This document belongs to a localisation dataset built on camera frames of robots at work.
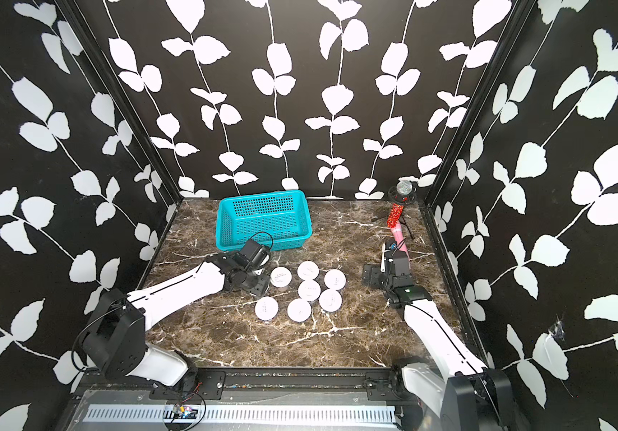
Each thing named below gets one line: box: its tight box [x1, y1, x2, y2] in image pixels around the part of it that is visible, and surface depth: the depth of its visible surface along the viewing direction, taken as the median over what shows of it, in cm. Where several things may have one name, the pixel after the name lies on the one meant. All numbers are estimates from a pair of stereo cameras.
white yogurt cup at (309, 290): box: [298, 279, 322, 301], surface depth 88 cm
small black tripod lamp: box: [370, 179, 418, 239], surface depth 92 cm
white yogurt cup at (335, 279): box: [324, 269, 347, 291], surface depth 91 cm
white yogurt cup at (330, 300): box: [318, 289, 343, 313], surface depth 86 cm
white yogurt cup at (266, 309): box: [254, 296, 280, 322], surface depth 84 cm
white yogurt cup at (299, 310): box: [287, 298, 312, 323], surface depth 84 cm
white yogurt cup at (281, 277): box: [269, 265, 293, 289], surface depth 92 cm
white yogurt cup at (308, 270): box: [297, 260, 320, 282], surface depth 92 cm
